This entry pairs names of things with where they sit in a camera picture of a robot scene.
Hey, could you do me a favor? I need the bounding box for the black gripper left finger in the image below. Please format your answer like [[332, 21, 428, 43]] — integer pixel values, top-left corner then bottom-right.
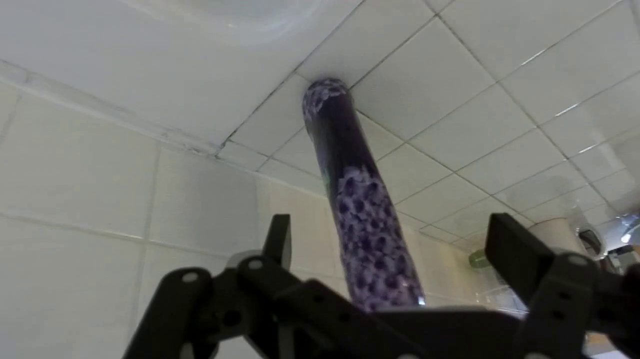
[[122, 213, 417, 359]]

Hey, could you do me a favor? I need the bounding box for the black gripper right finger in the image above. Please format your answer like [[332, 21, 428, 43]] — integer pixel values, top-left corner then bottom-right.
[[484, 211, 640, 359]]

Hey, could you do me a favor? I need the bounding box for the purple floral dish soap bottle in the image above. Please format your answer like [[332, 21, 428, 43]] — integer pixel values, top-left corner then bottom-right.
[[303, 75, 428, 313]]

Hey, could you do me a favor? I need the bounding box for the white cylindrical container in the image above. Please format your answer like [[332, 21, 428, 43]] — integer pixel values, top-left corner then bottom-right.
[[529, 215, 585, 259]]

